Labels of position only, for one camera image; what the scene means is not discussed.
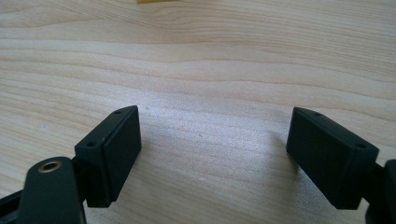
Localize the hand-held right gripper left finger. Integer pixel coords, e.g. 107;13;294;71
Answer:
74;105;143;209

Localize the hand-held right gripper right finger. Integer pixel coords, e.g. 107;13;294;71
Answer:
286;106;380;210

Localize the yellow object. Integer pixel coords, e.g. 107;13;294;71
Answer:
136;0;176;5

